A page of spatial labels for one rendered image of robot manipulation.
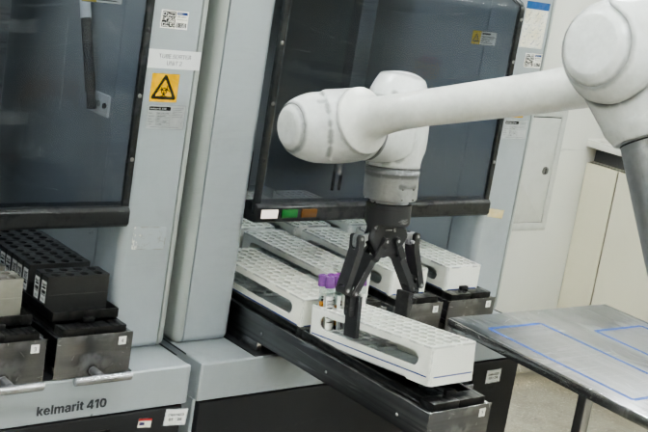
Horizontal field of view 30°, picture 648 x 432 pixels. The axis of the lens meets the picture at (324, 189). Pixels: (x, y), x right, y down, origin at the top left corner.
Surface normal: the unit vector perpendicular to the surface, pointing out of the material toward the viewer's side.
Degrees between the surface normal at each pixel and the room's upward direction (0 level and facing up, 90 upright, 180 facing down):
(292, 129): 93
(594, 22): 89
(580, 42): 84
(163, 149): 90
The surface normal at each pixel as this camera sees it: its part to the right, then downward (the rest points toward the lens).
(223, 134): 0.61, 0.25
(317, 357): -0.77, 0.01
